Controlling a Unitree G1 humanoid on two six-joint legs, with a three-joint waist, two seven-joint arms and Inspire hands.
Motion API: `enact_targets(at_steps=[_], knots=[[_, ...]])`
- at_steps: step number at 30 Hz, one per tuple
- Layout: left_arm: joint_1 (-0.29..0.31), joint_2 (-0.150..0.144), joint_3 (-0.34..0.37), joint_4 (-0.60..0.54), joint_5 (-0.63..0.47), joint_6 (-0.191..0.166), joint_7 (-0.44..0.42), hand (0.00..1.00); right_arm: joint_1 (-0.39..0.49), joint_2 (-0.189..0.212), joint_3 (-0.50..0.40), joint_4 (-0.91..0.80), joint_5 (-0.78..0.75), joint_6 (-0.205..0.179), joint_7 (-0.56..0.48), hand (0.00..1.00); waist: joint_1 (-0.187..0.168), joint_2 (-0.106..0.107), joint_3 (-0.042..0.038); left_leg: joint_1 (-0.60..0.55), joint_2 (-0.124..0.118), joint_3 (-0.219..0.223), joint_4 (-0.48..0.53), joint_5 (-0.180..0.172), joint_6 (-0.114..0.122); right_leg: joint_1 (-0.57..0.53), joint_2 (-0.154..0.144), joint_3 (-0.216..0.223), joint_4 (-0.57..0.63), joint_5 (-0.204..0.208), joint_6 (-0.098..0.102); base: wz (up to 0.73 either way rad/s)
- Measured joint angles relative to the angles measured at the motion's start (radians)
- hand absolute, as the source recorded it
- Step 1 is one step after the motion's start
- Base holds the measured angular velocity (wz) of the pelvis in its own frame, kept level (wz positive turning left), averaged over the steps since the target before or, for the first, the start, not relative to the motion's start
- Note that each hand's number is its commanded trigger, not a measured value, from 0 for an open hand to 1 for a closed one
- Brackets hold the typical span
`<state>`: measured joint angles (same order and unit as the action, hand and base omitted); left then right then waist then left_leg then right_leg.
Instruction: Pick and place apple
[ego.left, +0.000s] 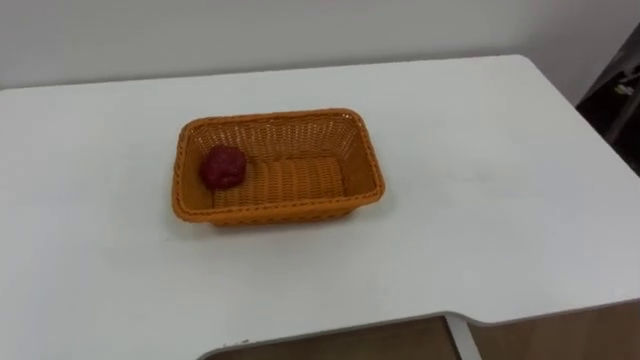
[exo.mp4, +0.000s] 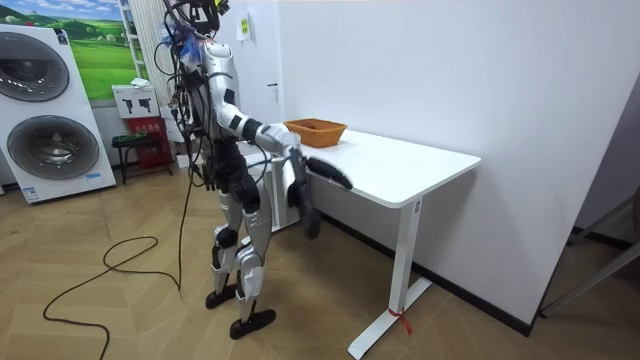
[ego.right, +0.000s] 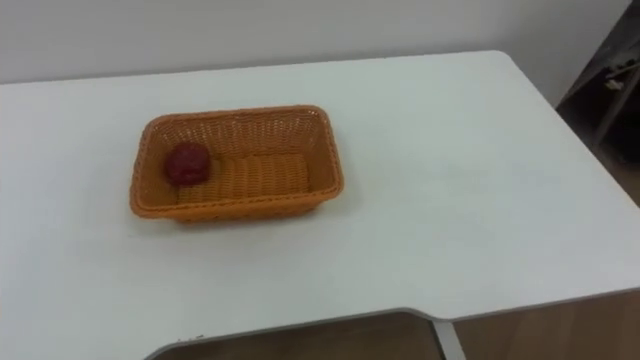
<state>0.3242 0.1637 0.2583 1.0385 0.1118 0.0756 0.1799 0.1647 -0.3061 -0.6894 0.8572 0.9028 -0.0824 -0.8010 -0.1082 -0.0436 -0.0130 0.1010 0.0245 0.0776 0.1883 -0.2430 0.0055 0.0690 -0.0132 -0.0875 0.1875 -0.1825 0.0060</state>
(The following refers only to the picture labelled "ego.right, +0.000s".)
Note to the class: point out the orange woven basket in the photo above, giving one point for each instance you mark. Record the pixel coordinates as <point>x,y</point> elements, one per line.
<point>260,175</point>

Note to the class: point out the white desk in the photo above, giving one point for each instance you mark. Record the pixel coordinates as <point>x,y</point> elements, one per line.
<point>450,200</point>

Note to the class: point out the red apple soft toy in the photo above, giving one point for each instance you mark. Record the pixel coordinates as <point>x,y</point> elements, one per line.
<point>188,164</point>

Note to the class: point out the dark metal rack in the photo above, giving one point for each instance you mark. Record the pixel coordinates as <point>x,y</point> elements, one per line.
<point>612,100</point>

